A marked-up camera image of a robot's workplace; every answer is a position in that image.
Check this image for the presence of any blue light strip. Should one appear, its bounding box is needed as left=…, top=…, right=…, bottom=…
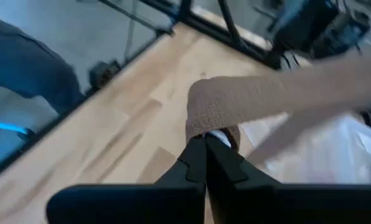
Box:
left=0, top=119, right=29, bottom=136

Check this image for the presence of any large crumpled clear plastic bag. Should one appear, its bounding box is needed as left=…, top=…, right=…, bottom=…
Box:
left=238, top=111, right=371, bottom=185

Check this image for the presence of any person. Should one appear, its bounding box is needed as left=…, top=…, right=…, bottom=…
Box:
left=0, top=12, right=85, bottom=114

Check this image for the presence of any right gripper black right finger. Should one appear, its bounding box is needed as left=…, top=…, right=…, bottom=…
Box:
left=205, top=133, right=371, bottom=224

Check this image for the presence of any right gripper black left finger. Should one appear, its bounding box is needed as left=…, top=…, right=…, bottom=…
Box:
left=45, top=133, right=208, bottom=224

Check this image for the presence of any tan elastic bandage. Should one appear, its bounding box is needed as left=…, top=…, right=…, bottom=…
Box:
left=185, top=51, right=371, bottom=153

